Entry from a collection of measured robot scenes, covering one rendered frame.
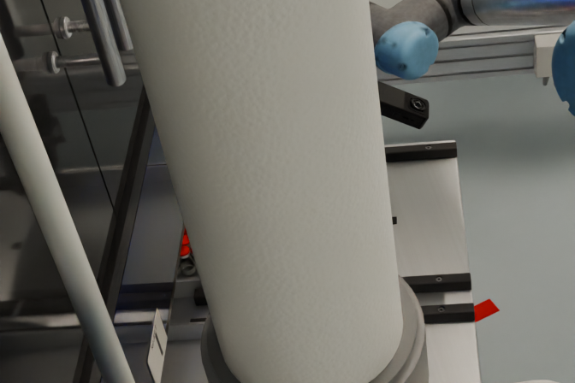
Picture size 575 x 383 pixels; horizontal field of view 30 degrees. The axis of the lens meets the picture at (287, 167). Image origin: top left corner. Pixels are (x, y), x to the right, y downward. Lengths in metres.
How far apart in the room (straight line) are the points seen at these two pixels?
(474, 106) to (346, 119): 2.94
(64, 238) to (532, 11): 0.72
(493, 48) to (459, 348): 1.23
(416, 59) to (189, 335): 0.50
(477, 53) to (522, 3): 1.23
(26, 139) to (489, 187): 2.28
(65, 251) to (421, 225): 0.88
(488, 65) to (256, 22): 2.35
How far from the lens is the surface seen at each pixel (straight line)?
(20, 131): 0.78
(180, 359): 1.53
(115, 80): 1.07
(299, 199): 0.32
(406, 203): 1.68
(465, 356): 1.48
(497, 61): 2.62
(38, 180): 0.81
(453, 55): 2.60
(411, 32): 1.39
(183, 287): 1.59
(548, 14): 1.35
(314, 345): 0.37
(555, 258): 2.80
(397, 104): 1.57
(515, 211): 2.91
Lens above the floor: 2.05
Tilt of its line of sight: 41 degrees down
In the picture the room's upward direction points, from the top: 11 degrees counter-clockwise
